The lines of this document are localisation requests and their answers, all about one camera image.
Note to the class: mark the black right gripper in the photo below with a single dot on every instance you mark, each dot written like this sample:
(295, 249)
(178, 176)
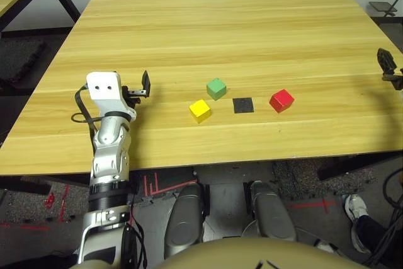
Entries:
(400, 81)

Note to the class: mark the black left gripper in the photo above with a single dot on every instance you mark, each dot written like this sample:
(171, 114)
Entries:
(133, 94)

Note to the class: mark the yellow wooden block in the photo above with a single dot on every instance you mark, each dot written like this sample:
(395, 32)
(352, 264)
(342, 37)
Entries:
(200, 111)

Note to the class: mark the green wooden block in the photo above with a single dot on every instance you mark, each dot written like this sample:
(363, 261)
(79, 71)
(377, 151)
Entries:
(216, 89)

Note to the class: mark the red wooden block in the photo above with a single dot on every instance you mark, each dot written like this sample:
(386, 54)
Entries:
(281, 100)

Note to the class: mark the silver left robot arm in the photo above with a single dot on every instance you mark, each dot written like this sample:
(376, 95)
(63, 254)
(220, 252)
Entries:
(108, 155)

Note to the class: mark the black square pad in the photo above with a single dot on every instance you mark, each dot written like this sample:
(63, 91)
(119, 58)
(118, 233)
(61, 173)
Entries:
(243, 105)

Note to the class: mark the dark foam floor mat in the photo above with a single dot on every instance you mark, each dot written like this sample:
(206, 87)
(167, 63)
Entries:
(17, 59)

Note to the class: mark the speckled grey floor mat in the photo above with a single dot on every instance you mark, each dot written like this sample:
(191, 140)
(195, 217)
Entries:
(302, 177)

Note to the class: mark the grey left robot leg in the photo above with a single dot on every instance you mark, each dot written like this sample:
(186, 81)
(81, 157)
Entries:
(184, 218)

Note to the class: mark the grey robot leg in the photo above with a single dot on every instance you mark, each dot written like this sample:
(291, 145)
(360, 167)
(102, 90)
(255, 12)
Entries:
(184, 218)
(270, 212)

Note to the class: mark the white bystander sneaker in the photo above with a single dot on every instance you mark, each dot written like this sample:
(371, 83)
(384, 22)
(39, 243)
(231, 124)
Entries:
(355, 212)
(327, 247)

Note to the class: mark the dark bystander trouser leg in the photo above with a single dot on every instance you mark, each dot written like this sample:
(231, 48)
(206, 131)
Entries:
(371, 231)

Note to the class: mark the grey right robot leg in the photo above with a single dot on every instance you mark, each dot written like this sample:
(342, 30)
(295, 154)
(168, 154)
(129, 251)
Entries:
(270, 212)

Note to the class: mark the tan robot torso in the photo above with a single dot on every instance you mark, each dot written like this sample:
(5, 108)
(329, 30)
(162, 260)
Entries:
(220, 254)

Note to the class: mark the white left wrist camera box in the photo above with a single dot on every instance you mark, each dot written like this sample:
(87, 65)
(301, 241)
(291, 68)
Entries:
(104, 88)

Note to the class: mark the black stand with base plate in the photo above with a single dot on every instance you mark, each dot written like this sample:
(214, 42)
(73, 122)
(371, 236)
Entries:
(382, 7)

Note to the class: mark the black table frame beam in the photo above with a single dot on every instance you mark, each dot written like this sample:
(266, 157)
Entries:
(346, 165)

